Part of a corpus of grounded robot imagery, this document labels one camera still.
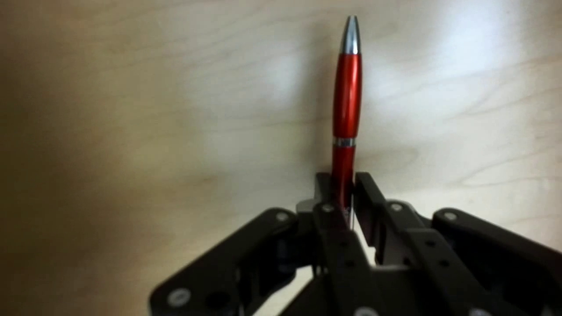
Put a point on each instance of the red pen with silver tip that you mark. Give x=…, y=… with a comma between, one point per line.
x=348, y=105

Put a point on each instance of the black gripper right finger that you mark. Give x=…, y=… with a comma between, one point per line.
x=444, y=256

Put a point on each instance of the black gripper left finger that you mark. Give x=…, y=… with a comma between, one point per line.
x=246, y=268

